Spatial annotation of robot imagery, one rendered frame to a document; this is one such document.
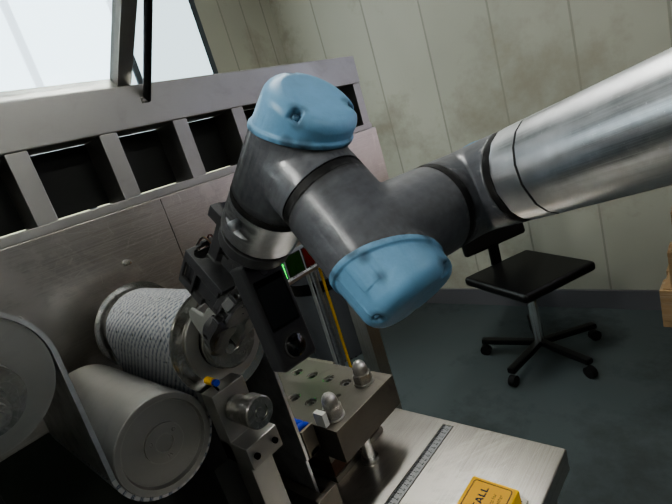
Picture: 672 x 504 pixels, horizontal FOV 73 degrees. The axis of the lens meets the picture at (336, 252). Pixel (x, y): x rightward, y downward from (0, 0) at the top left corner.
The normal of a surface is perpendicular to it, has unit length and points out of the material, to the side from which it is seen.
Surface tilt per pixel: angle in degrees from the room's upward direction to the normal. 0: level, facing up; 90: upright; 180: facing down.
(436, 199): 64
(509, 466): 0
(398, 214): 52
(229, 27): 90
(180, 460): 90
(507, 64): 90
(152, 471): 90
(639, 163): 112
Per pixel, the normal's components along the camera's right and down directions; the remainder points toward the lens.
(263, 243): -0.01, 0.73
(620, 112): -0.87, -0.04
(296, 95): 0.39, -0.62
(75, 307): 0.73, -0.04
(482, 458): -0.29, -0.93
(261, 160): -0.61, 0.26
